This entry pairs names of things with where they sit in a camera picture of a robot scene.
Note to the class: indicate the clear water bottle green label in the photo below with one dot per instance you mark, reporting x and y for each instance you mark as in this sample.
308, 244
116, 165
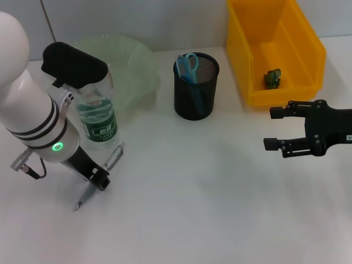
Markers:
99, 123

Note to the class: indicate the green plastic scrap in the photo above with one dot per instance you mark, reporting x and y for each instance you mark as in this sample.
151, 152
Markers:
272, 78

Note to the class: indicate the yellow plastic bin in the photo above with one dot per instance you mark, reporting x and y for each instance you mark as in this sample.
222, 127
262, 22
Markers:
275, 41

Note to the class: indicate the clear plastic ruler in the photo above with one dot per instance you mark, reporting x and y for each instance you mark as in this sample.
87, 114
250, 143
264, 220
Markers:
182, 67

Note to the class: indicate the black mesh pen holder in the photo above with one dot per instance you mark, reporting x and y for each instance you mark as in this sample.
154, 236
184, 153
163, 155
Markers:
187, 101

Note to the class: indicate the blue scissors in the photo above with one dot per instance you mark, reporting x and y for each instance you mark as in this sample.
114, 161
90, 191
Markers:
193, 68

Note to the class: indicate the green glass fruit plate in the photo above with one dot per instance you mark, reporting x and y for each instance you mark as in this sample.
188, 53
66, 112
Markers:
134, 68

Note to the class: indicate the grey white ballpoint pen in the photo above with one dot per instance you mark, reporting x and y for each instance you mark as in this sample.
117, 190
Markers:
114, 158

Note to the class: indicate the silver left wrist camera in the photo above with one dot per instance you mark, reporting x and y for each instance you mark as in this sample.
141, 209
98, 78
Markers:
74, 66

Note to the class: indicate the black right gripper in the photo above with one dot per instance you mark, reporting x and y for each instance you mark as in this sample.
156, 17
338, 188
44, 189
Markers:
330, 132

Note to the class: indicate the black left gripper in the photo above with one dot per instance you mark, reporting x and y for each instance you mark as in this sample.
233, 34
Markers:
82, 162

